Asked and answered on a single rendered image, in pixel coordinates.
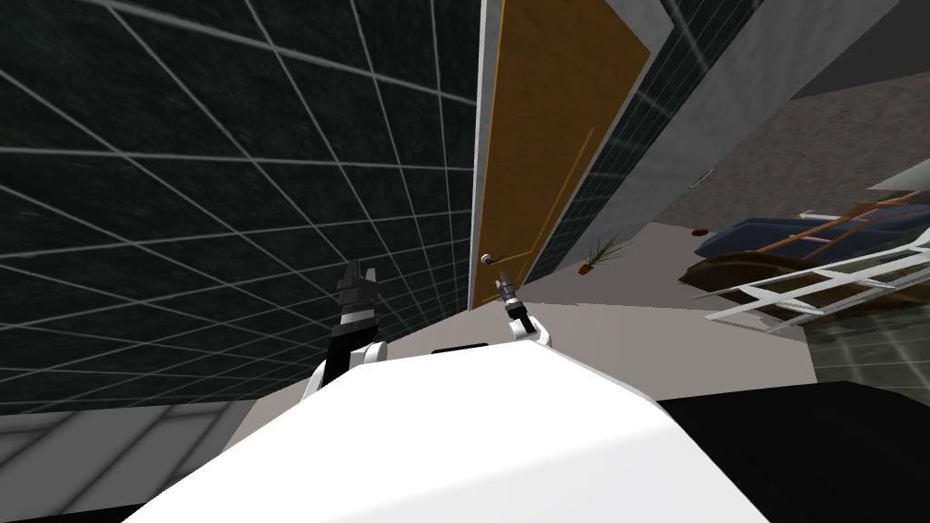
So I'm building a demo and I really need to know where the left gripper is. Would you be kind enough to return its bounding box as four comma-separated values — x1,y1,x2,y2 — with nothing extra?
339,260,380,313

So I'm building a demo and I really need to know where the potted green plant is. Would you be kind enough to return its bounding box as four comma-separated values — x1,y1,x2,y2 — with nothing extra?
577,231,632,277

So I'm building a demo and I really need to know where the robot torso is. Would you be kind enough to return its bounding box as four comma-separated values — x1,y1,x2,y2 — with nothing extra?
122,338,773,523

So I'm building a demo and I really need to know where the brown wooden door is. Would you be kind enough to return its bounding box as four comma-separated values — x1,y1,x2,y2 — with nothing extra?
470,0,652,311

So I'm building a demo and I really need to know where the blue sofa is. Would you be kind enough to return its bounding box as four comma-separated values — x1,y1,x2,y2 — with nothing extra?
693,204,930,264

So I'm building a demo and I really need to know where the white ladder rack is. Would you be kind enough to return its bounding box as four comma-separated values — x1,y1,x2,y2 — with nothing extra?
701,226,930,336

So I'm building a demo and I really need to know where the brown wooden frame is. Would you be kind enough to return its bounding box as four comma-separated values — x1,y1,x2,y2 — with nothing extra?
755,190,930,262

